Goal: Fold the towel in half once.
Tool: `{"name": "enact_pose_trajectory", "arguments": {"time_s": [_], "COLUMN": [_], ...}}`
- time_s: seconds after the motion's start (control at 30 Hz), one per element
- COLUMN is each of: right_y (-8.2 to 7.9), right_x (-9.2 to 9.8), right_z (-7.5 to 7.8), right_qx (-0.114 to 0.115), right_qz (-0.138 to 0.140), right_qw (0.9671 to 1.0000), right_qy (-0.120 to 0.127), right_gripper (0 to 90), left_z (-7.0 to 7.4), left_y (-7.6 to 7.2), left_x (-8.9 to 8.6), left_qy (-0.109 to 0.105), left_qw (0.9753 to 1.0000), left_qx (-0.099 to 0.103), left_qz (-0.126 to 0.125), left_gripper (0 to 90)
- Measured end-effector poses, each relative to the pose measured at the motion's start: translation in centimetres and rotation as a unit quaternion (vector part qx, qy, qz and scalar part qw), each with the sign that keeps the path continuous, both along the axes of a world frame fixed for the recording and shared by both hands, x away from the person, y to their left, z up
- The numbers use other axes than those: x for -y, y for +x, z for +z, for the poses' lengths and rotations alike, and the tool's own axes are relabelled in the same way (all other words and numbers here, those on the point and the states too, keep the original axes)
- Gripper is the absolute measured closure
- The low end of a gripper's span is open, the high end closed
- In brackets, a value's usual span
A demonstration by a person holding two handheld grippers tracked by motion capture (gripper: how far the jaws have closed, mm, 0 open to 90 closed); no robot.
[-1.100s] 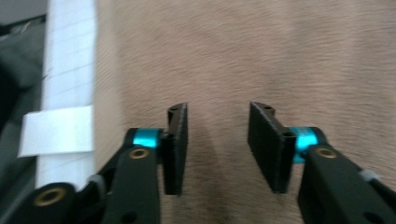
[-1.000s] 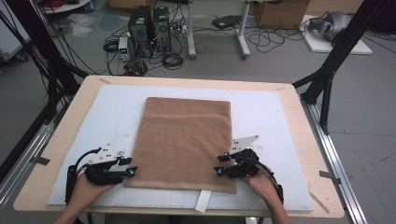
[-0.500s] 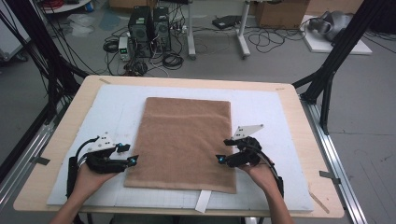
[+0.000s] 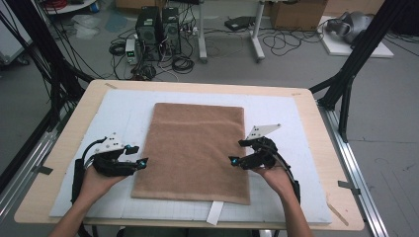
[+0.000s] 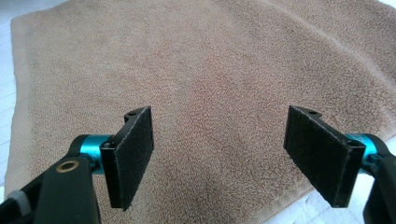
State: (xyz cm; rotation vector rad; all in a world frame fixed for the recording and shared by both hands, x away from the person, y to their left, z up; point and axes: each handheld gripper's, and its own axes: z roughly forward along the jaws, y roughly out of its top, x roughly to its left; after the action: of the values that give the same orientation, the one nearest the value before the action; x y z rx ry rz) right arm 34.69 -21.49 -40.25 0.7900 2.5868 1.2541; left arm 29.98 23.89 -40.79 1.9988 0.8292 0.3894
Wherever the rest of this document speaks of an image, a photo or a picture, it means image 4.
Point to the beige towel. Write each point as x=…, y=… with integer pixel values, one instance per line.
x=194, y=151

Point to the grey rounded device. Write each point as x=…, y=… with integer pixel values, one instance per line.
x=354, y=23

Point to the white paper strip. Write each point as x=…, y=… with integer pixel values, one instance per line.
x=215, y=213

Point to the person's right hand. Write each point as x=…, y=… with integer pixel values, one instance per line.
x=280, y=181

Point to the white metal table stand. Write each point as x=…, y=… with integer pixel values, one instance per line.
x=256, y=36

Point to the thin wooden stick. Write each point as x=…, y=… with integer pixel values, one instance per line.
x=337, y=214

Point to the white floor board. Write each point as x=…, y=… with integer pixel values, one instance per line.
x=339, y=49

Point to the white round table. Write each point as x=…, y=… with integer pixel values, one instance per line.
x=75, y=6

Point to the large cardboard box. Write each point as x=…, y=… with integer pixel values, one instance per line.
x=296, y=15

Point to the aluminium rail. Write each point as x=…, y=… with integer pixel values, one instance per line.
x=354, y=171
x=31, y=161

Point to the black metal frame stand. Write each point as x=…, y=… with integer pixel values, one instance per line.
x=42, y=42
x=359, y=52

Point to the black flat device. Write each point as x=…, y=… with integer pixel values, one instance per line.
x=238, y=23

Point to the grey tape piece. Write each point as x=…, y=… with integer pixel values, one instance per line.
x=348, y=186
x=42, y=170

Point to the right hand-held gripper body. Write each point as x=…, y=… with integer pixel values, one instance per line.
x=263, y=130

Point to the black computer tower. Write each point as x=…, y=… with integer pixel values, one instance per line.
x=148, y=29
x=171, y=29

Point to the person's left hand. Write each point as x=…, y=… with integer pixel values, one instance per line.
x=95, y=187

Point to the clear plastic bag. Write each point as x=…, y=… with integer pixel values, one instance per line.
x=85, y=26

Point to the flat cardboard box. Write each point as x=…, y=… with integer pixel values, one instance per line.
x=138, y=3

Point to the white power supply unit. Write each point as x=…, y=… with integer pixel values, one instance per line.
x=131, y=51

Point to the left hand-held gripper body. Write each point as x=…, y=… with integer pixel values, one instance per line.
x=110, y=144

